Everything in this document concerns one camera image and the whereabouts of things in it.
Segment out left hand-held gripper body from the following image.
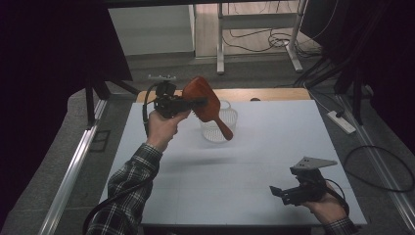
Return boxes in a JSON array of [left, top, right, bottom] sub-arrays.
[[148, 74, 189, 119]]

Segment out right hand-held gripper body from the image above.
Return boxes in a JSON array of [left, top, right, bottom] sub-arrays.
[[280, 156, 339, 207]]

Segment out brown wooden hairbrush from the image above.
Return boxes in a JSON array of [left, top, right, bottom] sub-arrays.
[[181, 75, 235, 142]]

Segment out white plastic mesh basket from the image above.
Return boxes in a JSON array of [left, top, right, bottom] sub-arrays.
[[198, 99, 239, 144]]

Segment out person's left hand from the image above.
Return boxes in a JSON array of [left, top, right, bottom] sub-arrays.
[[145, 109, 192, 153]]

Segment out person's right hand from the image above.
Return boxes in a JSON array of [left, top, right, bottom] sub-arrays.
[[300, 181, 348, 226]]

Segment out wooden table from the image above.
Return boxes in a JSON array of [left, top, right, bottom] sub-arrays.
[[135, 87, 311, 104]]

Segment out white cabinet panel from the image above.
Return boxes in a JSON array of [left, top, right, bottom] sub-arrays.
[[108, 4, 196, 57]]

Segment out black metal stand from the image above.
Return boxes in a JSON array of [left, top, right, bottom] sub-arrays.
[[334, 63, 368, 126], [83, 76, 142, 129]]

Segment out white power strip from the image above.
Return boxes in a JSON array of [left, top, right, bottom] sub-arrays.
[[326, 110, 357, 135]]

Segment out black curtain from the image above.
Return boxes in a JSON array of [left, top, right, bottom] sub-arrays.
[[0, 0, 134, 223], [299, 0, 415, 155]]

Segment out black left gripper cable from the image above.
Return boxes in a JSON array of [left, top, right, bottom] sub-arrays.
[[81, 81, 161, 235]]

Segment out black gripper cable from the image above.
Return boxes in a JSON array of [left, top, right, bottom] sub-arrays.
[[324, 177, 350, 217], [81, 81, 161, 235]]

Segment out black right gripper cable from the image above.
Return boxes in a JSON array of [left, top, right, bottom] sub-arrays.
[[324, 177, 350, 217]]

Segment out black floor cable loop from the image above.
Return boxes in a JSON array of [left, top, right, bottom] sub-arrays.
[[342, 144, 415, 194]]

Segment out white metal desk frame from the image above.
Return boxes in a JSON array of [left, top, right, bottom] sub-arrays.
[[215, 0, 308, 75]]

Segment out aluminium floor rail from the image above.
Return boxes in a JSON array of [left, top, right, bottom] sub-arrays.
[[37, 98, 110, 235], [335, 93, 415, 233]]

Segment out tangle of floor cables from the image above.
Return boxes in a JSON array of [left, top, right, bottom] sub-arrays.
[[221, 27, 324, 59]]

